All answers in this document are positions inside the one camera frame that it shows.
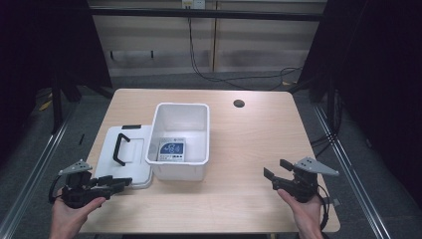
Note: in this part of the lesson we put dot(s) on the white plastic storage box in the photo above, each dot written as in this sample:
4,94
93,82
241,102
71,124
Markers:
180,122

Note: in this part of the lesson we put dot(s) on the black horizontal metal bar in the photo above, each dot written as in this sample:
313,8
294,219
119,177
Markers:
199,13

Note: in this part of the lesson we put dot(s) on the yellow floor tape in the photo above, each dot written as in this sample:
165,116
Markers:
45,105

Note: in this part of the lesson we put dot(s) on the black curtain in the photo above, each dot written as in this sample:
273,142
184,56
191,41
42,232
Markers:
46,43
378,66

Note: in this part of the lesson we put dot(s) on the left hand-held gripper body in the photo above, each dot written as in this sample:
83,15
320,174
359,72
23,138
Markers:
79,194

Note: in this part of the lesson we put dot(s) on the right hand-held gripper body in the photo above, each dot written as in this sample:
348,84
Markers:
303,184

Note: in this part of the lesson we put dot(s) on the metal floor rail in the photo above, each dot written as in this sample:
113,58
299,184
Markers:
36,166
351,166

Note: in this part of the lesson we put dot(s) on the small black floor piece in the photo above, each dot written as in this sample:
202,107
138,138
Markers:
81,139

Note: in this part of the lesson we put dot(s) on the blue and white packet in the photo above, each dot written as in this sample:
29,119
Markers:
171,150

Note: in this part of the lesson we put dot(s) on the white wall socket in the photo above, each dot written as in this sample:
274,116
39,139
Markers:
194,4

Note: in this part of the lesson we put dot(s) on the round black table grommet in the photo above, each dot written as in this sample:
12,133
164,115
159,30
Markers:
239,103

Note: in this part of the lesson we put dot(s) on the black metal stand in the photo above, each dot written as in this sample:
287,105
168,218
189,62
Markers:
57,99

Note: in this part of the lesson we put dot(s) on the person's right hand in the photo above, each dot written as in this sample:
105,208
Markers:
305,215

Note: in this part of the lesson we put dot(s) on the person's left hand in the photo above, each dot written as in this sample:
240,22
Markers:
68,219

